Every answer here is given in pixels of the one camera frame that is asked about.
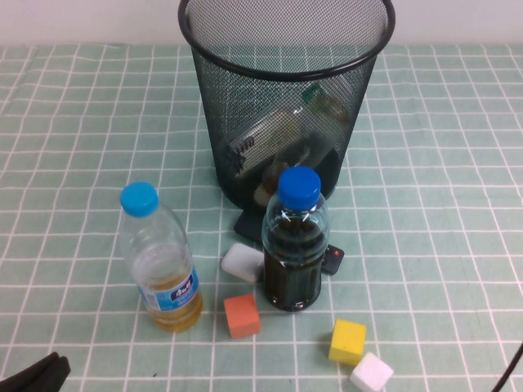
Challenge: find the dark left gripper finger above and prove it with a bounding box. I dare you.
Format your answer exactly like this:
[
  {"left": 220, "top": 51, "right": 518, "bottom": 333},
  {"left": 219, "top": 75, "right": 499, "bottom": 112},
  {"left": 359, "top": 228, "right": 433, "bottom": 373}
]
[
  {"left": 22, "top": 356, "right": 72, "bottom": 392},
  {"left": 0, "top": 350, "right": 62, "bottom": 392}
]

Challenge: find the beige cap bottle brown label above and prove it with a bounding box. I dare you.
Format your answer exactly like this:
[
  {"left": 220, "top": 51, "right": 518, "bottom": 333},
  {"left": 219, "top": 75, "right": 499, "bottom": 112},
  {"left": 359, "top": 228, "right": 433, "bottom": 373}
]
[{"left": 253, "top": 157, "right": 295, "bottom": 207}]

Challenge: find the white cap bottle green label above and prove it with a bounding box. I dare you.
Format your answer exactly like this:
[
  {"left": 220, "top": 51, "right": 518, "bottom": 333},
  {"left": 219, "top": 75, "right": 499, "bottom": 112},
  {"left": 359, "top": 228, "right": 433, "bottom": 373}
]
[{"left": 226, "top": 83, "right": 355, "bottom": 179}]

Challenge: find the light-blue cap bottle yellow liquid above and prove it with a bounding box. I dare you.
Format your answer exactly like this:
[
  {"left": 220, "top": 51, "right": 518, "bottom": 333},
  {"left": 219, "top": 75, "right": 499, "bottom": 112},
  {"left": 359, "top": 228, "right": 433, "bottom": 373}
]
[{"left": 118, "top": 181, "right": 204, "bottom": 334}]

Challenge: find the orange cube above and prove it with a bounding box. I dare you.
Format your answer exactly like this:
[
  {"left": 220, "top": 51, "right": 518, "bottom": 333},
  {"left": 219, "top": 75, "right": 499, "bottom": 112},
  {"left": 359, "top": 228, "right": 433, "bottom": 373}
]
[{"left": 223, "top": 293, "right": 262, "bottom": 339}]

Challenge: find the white rounded plastic case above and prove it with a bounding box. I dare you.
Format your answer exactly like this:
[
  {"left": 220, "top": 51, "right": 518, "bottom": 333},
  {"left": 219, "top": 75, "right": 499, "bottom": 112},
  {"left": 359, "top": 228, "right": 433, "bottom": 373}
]
[{"left": 221, "top": 243, "right": 266, "bottom": 283}]

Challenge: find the black remote control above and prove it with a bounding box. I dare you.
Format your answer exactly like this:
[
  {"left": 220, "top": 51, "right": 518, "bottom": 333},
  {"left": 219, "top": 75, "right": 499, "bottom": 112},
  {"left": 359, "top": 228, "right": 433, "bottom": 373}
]
[{"left": 233, "top": 208, "right": 345, "bottom": 277}]

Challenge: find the yellow cube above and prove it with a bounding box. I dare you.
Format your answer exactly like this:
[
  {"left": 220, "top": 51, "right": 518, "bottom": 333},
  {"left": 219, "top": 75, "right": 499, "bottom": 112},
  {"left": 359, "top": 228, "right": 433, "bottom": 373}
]
[{"left": 328, "top": 318, "right": 368, "bottom": 366}]

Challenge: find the dark-blue cap bottle dark liquid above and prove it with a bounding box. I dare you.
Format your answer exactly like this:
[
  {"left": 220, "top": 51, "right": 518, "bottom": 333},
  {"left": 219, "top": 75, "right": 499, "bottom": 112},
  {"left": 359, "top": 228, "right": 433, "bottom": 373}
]
[{"left": 261, "top": 166, "right": 330, "bottom": 313}]

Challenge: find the white cube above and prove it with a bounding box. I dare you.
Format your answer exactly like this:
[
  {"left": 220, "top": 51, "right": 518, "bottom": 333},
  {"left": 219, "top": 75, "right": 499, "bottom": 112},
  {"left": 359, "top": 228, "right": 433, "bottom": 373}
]
[{"left": 349, "top": 351, "right": 395, "bottom": 392}]

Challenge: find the green checked tablecloth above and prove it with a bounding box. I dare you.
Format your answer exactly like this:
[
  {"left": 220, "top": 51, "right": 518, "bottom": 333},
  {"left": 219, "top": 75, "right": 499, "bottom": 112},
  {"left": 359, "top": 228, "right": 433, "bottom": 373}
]
[{"left": 0, "top": 42, "right": 523, "bottom": 392}]

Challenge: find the black wire mesh wastebasket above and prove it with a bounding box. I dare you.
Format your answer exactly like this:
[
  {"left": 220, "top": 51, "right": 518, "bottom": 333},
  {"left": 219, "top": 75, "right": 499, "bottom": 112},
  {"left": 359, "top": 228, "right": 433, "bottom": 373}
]
[{"left": 177, "top": 0, "right": 396, "bottom": 213}]

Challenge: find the black cable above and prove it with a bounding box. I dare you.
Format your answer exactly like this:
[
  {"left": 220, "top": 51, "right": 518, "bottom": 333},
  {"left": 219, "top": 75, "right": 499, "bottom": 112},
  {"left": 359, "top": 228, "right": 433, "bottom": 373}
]
[{"left": 492, "top": 341, "right": 523, "bottom": 392}]

